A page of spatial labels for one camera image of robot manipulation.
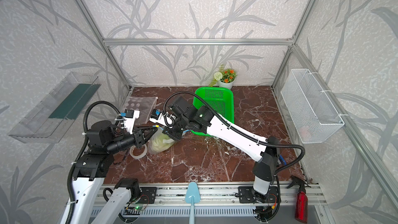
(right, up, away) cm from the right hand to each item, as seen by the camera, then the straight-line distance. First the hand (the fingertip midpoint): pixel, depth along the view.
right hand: (163, 130), depth 67 cm
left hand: (-3, 0, -3) cm, 4 cm away
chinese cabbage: (-4, -8, +10) cm, 13 cm away
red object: (+62, -34, +3) cm, 71 cm away
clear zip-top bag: (-1, 0, -3) cm, 3 cm away
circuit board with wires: (-13, -36, +5) cm, 38 cm away
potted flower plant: (+31, +29, +42) cm, 59 cm away
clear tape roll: (-20, -18, +18) cm, 32 cm away
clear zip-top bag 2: (-27, +10, +42) cm, 51 cm away
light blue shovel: (+12, -33, +6) cm, 35 cm away
